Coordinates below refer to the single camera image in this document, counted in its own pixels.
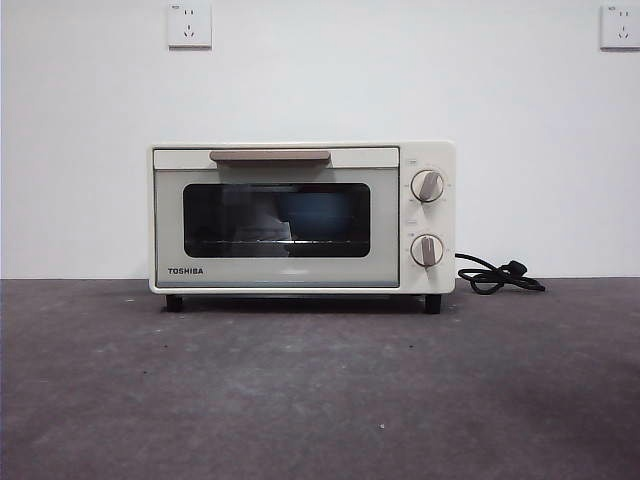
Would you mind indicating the cream round oven knob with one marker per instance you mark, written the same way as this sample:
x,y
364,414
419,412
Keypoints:
x,y
428,186
428,250

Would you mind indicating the white wall socket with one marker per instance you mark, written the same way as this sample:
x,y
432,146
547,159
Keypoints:
x,y
189,25
622,27

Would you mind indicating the cream toaster oven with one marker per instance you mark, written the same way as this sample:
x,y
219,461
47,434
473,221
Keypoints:
x,y
437,220

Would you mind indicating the blue ribbed bowl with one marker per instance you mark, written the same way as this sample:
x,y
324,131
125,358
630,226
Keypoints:
x,y
315,217

